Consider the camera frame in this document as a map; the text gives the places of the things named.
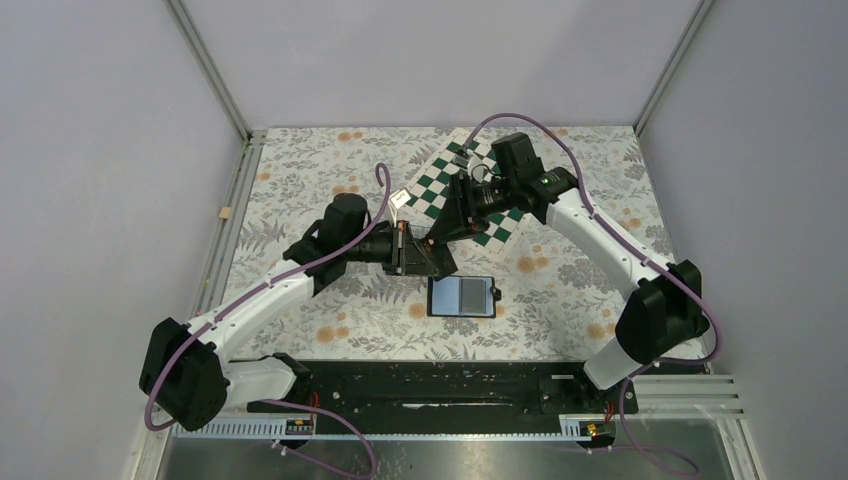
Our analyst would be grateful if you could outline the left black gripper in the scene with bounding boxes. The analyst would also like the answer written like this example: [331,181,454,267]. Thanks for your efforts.
[344,220,440,277]

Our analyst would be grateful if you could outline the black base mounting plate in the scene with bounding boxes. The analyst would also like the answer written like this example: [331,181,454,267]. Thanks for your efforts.
[285,360,638,425]

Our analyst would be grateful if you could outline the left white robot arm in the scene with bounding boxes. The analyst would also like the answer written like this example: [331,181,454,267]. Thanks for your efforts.
[139,194,457,431]

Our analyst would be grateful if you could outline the floral patterned table mat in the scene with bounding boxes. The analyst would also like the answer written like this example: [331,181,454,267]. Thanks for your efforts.
[224,126,672,360]

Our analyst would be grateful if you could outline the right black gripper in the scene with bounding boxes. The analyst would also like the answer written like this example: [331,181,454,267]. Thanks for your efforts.
[428,173,518,245]

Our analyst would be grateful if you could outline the green white checkerboard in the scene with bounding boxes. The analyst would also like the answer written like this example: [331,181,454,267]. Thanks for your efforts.
[405,128,533,259]

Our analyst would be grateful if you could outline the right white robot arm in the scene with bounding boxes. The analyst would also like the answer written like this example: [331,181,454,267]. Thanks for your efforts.
[427,133,713,412]

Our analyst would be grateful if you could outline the black leather card holder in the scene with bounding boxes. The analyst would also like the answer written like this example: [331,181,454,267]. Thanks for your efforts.
[426,276,502,319]

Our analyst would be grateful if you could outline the grey slotted cable duct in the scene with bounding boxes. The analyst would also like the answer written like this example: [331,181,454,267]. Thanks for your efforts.
[172,414,617,441]

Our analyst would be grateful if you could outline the aluminium frame rails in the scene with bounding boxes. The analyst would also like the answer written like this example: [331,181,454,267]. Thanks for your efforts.
[135,0,763,480]

